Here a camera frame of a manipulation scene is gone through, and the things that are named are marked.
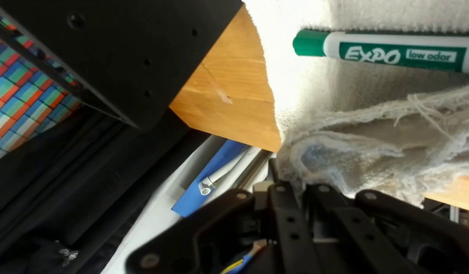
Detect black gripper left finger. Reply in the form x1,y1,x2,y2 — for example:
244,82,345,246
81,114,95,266
127,185,278,274

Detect white cloth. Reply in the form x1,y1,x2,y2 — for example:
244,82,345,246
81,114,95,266
241,0,469,207

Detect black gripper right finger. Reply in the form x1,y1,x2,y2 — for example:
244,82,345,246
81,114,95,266
270,173,469,274

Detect colourful patterned backdrop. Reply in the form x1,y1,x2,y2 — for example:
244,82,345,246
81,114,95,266
0,12,86,166

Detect black perforated box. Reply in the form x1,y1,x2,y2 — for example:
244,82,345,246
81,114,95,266
0,0,246,132

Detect green Expo marker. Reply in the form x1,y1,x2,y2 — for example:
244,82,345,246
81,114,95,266
291,27,469,76

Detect blue strip with number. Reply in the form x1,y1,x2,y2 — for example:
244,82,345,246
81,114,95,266
169,138,253,219

